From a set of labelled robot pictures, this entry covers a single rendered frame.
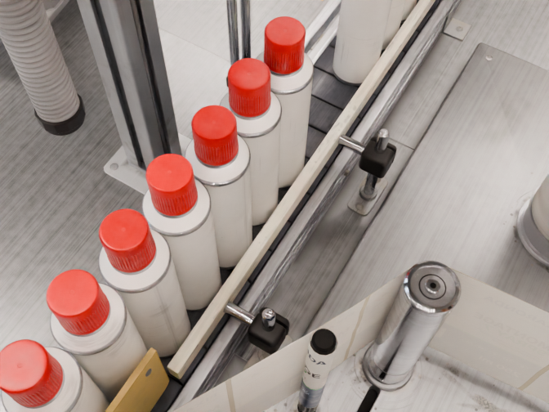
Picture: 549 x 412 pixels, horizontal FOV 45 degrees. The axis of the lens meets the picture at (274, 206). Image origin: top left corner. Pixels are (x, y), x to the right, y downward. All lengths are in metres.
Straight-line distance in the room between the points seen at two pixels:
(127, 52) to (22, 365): 0.29
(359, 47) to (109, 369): 0.42
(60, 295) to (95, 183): 0.35
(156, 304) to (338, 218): 0.29
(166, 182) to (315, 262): 0.29
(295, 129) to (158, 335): 0.22
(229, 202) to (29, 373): 0.21
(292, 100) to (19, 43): 0.24
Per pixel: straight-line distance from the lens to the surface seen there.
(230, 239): 0.60
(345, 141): 0.70
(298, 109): 0.59
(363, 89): 0.74
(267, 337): 0.59
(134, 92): 0.64
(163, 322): 0.55
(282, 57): 0.55
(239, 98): 0.52
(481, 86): 0.82
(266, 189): 0.62
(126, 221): 0.45
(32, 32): 0.44
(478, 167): 0.75
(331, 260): 0.72
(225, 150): 0.49
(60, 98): 0.49
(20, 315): 0.73
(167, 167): 0.47
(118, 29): 0.58
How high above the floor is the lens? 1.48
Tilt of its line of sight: 60 degrees down
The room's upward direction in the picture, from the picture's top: 2 degrees clockwise
